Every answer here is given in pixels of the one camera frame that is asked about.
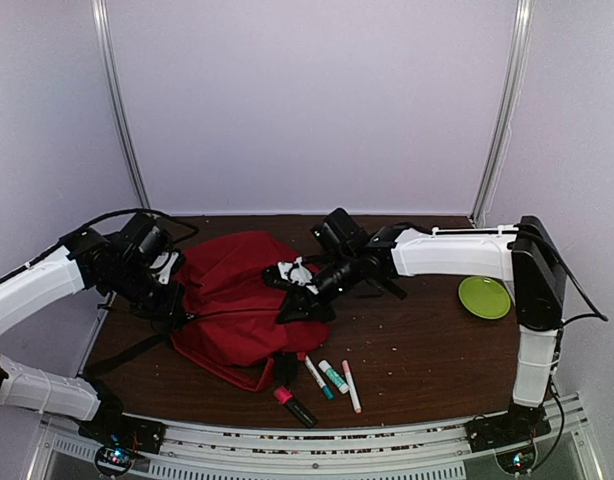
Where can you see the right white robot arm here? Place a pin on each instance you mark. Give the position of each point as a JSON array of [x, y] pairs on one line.
[[521, 256]]

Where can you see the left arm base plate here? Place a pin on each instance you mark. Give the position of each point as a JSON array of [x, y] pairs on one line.
[[131, 434]]

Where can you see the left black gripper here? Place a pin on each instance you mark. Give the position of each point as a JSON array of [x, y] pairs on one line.
[[168, 309]]

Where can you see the white green glue stick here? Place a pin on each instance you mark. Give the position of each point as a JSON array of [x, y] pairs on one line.
[[334, 376]]

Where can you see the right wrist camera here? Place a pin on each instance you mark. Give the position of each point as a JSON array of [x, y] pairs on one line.
[[289, 275]]

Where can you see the right aluminium corner post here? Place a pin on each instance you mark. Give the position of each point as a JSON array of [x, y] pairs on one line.
[[511, 92]]

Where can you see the aluminium front rail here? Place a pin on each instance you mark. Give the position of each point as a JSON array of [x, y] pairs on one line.
[[433, 450]]

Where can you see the teal white marker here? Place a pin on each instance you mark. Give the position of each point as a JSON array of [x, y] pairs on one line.
[[324, 388]]

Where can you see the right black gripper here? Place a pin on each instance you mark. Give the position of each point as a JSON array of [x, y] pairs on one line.
[[299, 299]]

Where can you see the green plate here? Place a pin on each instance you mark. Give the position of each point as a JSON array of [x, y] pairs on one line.
[[484, 298]]

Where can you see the red backpack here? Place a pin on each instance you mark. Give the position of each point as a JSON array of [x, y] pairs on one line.
[[234, 333]]

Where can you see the aluminium corner post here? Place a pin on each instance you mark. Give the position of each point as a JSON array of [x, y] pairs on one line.
[[511, 92], [105, 42]]

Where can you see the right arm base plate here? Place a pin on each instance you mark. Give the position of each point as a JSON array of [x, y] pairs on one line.
[[516, 425]]

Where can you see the pink black highlighter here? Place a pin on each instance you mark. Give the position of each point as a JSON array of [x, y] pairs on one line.
[[286, 398]]

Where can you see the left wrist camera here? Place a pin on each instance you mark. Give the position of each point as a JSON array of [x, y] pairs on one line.
[[166, 265]]

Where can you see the left aluminium corner post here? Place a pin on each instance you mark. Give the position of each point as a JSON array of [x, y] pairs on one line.
[[105, 42]]

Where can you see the pink white marker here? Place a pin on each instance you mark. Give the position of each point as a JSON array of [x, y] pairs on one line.
[[355, 400]]

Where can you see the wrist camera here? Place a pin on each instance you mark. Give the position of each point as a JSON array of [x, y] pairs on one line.
[[289, 275], [166, 265]]

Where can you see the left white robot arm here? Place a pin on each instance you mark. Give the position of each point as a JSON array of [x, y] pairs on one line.
[[121, 253]]

